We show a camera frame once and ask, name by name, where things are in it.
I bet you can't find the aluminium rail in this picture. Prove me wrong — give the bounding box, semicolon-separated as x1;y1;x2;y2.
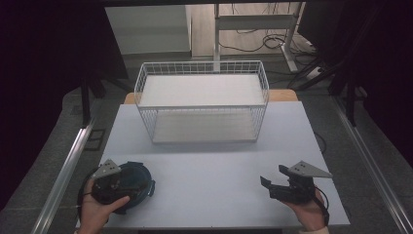
29;118;97;234
331;97;413;234

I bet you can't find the black floor cable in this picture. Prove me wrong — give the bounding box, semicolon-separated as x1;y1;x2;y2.
217;30;313;55

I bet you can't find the black metal stand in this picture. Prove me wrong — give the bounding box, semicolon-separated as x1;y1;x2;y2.
293;3;384;127
79;76;134;129

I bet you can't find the person's left hand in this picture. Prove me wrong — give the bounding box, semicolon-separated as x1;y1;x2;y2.
77;178;131;234

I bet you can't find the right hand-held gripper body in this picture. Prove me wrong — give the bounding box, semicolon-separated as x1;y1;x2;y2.
269;160;334;206

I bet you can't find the white wire two-tier rack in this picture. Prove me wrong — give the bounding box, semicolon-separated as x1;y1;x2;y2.
133;59;271;144

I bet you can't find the white desk frame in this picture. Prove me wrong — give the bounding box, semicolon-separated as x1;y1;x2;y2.
212;2;304;73

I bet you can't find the dark blue round bowl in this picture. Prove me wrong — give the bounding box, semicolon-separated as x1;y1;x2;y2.
114;161;157;215

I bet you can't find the white power strip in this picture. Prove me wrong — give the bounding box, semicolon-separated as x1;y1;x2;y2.
305;65;326;81

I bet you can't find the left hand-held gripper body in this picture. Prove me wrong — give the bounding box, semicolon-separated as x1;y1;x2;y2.
91;158;131;206

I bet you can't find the thin black table cable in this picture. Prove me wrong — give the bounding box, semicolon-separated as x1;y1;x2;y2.
314;131;327;155

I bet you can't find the white cabinet panel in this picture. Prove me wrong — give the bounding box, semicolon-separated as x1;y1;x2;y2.
104;4;193;56

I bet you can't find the wooden table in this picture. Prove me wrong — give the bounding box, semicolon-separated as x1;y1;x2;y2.
124;89;299;105

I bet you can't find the person's right hand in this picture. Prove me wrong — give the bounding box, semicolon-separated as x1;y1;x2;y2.
282;189;328;233

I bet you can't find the black curtain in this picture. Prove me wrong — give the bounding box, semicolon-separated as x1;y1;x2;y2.
296;0;413;160
0;0;130;209

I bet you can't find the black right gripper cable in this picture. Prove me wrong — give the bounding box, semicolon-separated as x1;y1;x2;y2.
312;184;331;227

